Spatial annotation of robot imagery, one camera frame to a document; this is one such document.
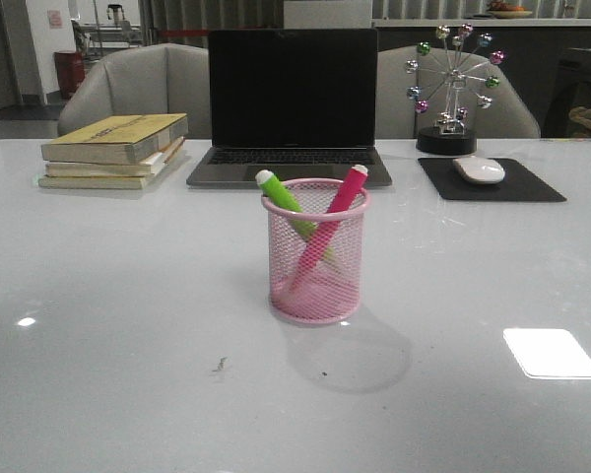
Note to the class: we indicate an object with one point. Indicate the top yellow book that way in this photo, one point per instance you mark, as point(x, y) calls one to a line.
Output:
point(118, 139)

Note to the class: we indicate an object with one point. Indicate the red trash bin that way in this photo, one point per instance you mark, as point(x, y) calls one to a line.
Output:
point(70, 72)

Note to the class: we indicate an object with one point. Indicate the white computer mouse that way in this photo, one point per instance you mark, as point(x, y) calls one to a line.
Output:
point(479, 170)

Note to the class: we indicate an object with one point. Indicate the bottom cream book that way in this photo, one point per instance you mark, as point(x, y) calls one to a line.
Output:
point(73, 182)

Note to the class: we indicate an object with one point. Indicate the pink marker pen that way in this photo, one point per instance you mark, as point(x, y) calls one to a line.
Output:
point(342, 201)

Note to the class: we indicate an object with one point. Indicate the cream book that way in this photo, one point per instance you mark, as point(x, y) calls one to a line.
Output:
point(73, 182)
point(151, 166)

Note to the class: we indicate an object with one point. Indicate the pink mesh pen holder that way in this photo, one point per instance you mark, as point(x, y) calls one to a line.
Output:
point(329, 290)

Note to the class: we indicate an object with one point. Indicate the grey laptop computer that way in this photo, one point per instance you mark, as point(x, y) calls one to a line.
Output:
point(300, 103)

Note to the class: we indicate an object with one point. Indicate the middle cream book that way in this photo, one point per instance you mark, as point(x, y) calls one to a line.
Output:
point(151, 166)

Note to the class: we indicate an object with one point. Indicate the green marker pen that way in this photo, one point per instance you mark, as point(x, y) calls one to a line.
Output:
point(277, 193)

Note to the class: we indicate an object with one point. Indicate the left grey armchair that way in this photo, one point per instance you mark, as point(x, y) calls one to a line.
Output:
point(162, 78)

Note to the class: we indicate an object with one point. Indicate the black mouse pad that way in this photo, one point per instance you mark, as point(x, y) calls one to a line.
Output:
point(518, 185)

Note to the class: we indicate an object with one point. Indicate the ferris wheel desk ornament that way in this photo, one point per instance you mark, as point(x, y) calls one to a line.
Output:
point(451, 86)

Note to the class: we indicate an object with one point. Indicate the right grey armchair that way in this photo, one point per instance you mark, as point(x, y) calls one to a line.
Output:
point(407, 102)

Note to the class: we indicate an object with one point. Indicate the grey armchair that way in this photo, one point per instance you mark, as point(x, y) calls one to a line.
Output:
point(407, 102)
point(162, 78)

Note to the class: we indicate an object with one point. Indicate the fruit bowl on counter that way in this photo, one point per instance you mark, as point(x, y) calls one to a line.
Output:
point(505, 10)

